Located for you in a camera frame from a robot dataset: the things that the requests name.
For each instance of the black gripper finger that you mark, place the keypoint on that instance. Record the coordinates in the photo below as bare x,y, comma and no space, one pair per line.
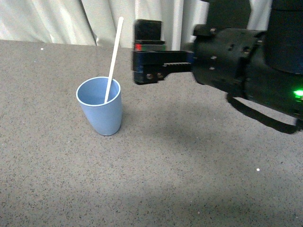
147,35
153,66

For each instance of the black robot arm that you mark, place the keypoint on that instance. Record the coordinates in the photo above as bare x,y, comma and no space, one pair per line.
265,67

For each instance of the blue plastic cup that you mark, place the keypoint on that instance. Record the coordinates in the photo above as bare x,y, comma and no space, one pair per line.
104,117

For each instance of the pale wooden chopstick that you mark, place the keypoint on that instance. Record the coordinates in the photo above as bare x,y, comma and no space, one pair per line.
113,60

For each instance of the grey-white curtain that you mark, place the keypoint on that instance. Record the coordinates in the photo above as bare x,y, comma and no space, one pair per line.
94,22

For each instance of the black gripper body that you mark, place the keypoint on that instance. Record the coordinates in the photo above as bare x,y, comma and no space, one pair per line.
221,59

